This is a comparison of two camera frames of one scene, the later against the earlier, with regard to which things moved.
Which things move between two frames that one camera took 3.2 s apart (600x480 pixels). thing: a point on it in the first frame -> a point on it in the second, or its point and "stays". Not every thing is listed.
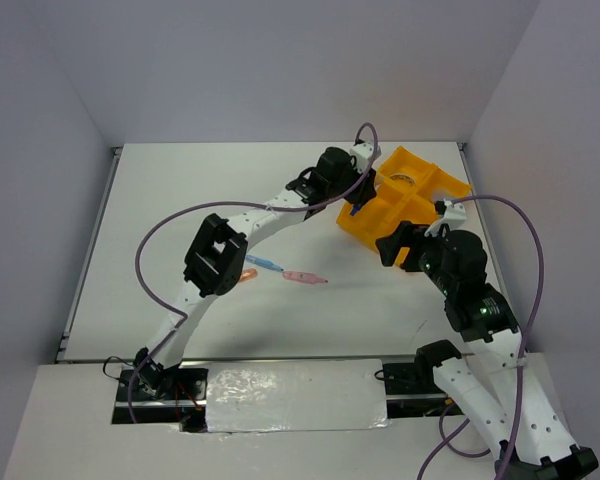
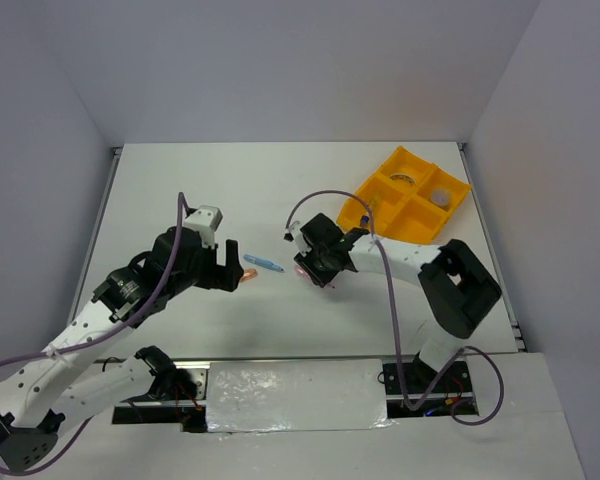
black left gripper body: x=350 y=178 -> x=205 y=272
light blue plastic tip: x=263 y=262 stays
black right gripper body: x=424 y=255 -> x=317 y=265
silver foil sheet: x=295 y=395 stays
